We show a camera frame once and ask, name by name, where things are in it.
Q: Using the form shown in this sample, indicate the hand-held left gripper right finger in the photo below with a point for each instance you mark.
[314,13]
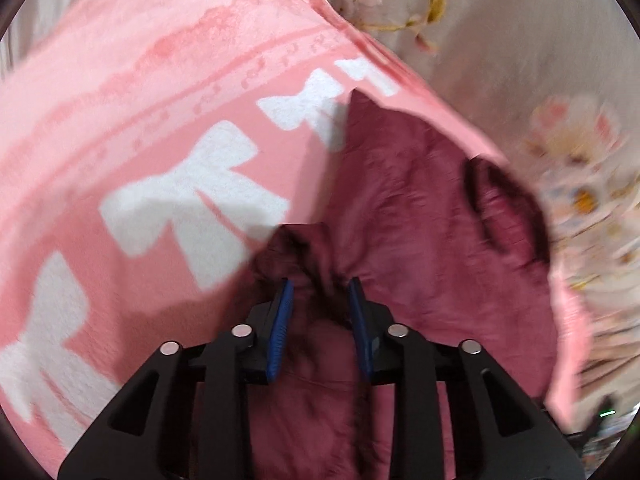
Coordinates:
[361,325]

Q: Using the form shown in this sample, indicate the grey floral bedsheet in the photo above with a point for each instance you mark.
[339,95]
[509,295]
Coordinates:
[500,35]

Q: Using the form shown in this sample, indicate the plain grey cloth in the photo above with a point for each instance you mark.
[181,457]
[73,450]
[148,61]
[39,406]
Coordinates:
[45,25]

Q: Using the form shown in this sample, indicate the pink blanket with white bows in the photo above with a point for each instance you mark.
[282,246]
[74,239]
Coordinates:
[150,110]

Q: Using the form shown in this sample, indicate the maroon puffer jacket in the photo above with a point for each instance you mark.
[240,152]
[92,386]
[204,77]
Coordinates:
[400,210]

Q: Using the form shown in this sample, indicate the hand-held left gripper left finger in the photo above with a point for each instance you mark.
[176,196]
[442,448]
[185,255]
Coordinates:
[281,320]

